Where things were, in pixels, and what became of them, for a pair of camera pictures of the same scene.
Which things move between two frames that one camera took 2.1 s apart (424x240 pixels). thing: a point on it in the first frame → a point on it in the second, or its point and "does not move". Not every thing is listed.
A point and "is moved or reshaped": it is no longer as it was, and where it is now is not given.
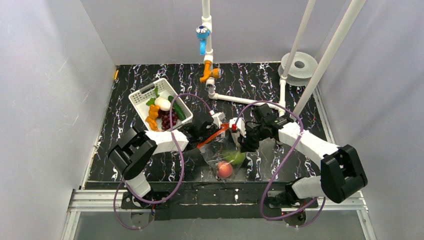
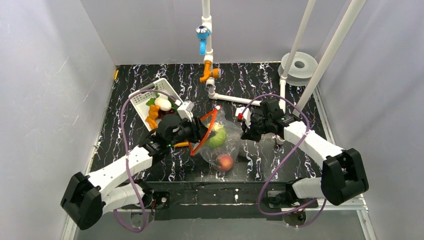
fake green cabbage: [234, 156] → [217, 140]
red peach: [224, 169] → [224, 162]
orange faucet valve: [208, 73] does not move
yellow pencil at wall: [116, 74] does not move
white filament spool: [301, 68] does not move
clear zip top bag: [221, 152] is moved or reshaped
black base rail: [217, 200] does not move
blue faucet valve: [202, 32] does not move
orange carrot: [152, 119] does not move
